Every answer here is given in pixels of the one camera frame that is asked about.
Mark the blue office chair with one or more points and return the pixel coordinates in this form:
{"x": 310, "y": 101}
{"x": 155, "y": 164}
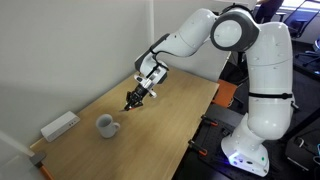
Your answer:
{"x": 301, "y": 17}

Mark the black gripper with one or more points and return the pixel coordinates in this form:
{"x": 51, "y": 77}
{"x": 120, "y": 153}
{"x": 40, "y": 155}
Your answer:
{"x": 136, "y": 96}

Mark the orange handled clamp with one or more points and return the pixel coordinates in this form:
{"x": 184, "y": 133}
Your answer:
{"x": 197, "y": 147}
{"x": 209, "y": 121}

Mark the white power strip box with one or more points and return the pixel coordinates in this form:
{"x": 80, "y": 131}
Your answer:
{"x": 56, "y": 128}

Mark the grey clamp with orange handle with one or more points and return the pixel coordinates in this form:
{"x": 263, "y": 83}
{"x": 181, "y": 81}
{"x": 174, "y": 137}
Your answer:
{"x": 36, "y": 160}

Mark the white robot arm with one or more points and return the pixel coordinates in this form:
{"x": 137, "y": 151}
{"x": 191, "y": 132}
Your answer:
{"x": 268, "y": 50}

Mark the white ceramic mug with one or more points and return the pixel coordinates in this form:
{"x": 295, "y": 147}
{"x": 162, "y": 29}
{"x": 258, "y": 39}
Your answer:
{"x": 106, "y": 126}

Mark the orange chair seat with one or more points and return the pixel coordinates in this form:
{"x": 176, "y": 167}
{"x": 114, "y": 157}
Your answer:
{"x": 224, "y": 94}

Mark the orange handled clamp far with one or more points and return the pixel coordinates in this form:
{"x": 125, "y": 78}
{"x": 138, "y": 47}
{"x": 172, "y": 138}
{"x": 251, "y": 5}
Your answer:
{"x": 209, "y": 121}

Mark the orange handled clamp near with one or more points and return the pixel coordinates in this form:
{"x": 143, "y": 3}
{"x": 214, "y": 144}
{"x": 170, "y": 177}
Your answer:
{"x": 197, "y": 147}

